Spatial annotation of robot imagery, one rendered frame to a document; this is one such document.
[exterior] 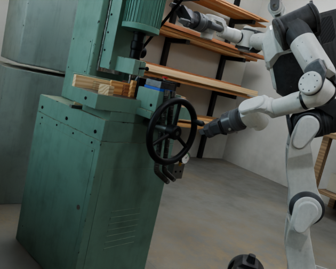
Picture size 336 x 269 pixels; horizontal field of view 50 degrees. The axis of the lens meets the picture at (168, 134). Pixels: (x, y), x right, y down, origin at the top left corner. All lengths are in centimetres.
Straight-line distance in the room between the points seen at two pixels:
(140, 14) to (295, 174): 96
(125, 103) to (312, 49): 74
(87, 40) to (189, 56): 313
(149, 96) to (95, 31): 47
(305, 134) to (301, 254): 52
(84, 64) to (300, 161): 110
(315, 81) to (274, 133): 392
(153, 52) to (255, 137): 193
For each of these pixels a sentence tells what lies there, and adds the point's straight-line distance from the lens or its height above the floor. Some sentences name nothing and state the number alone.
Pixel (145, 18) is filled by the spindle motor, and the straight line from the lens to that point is 167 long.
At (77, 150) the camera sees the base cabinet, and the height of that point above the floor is 63.
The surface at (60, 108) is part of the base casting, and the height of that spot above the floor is 77.
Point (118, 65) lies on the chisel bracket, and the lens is 176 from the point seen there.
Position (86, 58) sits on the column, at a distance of 184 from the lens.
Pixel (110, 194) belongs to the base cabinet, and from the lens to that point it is 162.
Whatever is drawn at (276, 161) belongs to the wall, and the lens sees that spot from 511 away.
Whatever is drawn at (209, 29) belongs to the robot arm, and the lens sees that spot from 191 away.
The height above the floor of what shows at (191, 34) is 155.
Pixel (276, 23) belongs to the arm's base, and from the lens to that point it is 141.
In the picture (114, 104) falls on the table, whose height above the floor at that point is 87.
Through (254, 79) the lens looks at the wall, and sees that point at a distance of 550.
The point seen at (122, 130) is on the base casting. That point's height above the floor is 76.
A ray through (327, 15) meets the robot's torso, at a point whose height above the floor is 139.
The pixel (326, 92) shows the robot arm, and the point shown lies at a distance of 129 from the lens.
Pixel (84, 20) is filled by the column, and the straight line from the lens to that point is 193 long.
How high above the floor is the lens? 102
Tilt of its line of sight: 9 degrees down
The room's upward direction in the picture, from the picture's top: 13 degrees clockwise
